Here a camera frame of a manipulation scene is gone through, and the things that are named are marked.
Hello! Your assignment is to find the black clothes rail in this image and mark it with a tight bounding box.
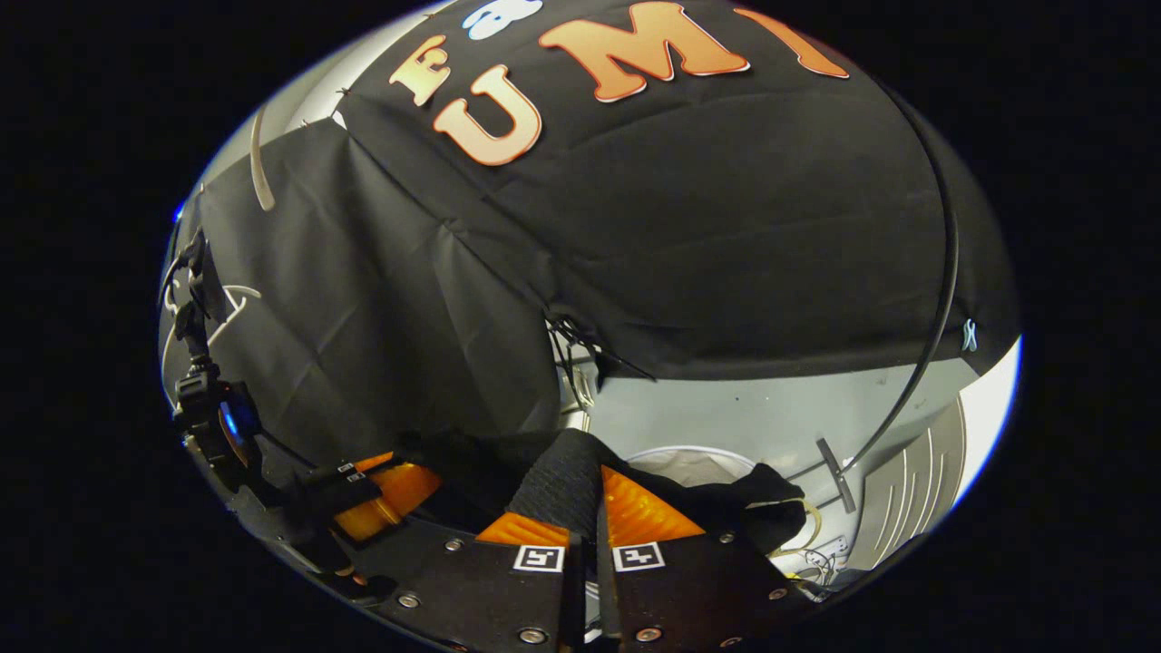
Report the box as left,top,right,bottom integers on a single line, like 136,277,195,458
785,77,961,515

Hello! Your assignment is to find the white empty clothes hanger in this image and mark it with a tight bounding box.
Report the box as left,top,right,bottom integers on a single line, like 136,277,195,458
161,284,266,382

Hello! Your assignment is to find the white laundry hamper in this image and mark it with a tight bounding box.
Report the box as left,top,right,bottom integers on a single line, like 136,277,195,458
624,444,850,581

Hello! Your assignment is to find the black backdrop cloth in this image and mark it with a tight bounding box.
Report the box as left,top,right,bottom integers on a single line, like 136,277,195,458
168,0,1022,473

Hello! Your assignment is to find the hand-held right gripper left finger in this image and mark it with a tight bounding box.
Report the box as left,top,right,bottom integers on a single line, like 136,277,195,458
358,510,587,653

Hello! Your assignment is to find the black tripod stand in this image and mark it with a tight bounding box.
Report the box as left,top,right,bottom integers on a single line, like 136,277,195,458
544,313,656,414

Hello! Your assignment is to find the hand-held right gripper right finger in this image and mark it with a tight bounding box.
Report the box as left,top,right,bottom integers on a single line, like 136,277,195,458
594,464,817,651

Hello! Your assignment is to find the white ribbed panel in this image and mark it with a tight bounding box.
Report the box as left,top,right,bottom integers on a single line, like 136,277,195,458
848,399,968,569

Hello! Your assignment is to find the black knitted garment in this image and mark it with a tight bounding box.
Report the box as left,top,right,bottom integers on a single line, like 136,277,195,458
399,428,808,556

